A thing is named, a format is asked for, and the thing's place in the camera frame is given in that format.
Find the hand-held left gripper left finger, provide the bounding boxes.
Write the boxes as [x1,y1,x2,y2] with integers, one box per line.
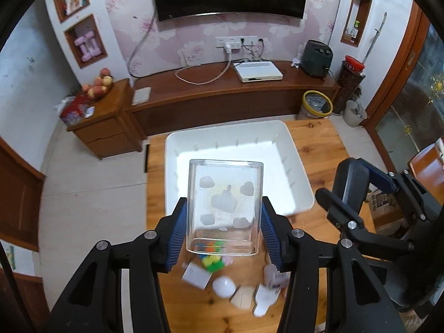
[45,197,190,333]

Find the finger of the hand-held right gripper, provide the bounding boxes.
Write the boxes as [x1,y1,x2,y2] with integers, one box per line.
[332,157,398,216]
[315,187,415,261]

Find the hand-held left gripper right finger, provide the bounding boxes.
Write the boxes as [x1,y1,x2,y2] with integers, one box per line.
[261,196,406,333]

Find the clear packet with label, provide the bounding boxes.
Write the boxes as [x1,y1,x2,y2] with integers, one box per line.
[264,264,291,289]

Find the small white box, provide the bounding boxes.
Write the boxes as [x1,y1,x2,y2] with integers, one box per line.
[182,262,213,290]

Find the clear plastic container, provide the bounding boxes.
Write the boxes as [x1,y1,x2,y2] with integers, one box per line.
[185,159,264,257]

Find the beige wooden piece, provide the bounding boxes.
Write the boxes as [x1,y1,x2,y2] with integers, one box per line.
[231,285,257,310]

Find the white egg-shaped toy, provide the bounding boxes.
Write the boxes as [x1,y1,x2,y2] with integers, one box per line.
[212,276,237,298]

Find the white plastic bin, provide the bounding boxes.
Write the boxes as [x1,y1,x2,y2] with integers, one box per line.
[165,120,316,217]

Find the cardboard box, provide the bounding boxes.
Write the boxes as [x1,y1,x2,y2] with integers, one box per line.
[368,187,406,229]

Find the colourful puzzle cube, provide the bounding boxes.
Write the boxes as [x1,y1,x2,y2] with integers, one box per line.
[194,239,234,272]

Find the white bucket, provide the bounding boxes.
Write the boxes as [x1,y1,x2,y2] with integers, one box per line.
[343,100,368,128]

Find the white plastic scraper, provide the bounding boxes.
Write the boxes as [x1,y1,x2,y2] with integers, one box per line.
[253,284,281,318]

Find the wooden chair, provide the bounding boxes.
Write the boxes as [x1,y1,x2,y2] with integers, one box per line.
[407,142,444,195]

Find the yellow-rimmed trash bin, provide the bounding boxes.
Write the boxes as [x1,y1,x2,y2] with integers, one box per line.
[296,90,334,120]

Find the red-lidded dark bin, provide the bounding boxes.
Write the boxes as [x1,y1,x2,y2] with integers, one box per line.
[334,55,365,115]

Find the glass cabinet door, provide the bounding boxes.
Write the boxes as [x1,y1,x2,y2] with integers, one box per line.
[366,0,444,177]

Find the dark air fryer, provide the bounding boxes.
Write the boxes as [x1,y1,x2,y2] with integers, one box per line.
[300,40,334,78]

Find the small wooden cabinet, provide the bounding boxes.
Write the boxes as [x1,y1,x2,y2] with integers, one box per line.
[67,78,146,160]

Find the white set-top box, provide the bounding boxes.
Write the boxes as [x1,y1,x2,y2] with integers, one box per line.
[233,60,284,84]

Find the white paper sheet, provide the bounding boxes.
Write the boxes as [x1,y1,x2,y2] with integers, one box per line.
[132,87,152,105]

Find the wooden television stand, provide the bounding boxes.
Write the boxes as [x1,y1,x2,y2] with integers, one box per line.
[130,60,340,136]

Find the long metal stick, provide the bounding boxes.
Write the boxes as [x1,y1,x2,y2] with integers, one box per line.
[362,12,387,63]

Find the brown wooden door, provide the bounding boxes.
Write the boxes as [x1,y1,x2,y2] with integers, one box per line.
[0,139,46,250]

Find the crumpled plastic bag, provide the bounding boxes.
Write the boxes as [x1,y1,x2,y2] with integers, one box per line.
[54,95,75,110]

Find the pink dumbbells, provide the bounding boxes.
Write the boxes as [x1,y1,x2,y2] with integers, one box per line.
[74,31,101,59]

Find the white charging cable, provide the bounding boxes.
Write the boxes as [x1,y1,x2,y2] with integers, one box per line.
[175,50,231,85]

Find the black plug cables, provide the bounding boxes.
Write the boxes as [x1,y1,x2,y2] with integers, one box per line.
[241,40,265,60]

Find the white wall outlets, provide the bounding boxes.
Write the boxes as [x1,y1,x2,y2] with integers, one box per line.
[215,36,264,48]

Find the grey wall cable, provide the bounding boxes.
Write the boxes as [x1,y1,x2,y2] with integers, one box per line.
[127,7,157,77]

